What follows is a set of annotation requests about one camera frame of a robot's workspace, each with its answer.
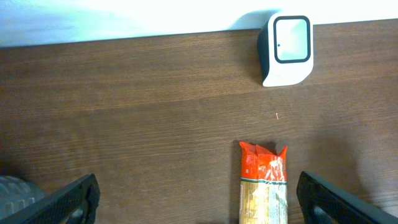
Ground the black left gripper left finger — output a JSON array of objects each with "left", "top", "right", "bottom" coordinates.
[{"left": 1, "top": 174, "right": 100, "bottom": 224}]

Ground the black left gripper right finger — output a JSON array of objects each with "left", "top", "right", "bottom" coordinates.
[{"left": 296, "top": 171, "right": 397, "bottom": 224}]

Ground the orange pasta package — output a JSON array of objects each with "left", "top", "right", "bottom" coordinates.
[{"left": 239, "top": 141, "right": 288, "bottom": 224}]

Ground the white barcode scanner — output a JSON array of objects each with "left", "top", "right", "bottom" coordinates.
[{"left": 257, "top": 12, "right": 314, "bottom": 87}]

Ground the grey plastic mesh basket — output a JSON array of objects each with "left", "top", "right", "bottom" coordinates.
[{"left": 1, "top": 176, "right": 45, "bottom": 219}]

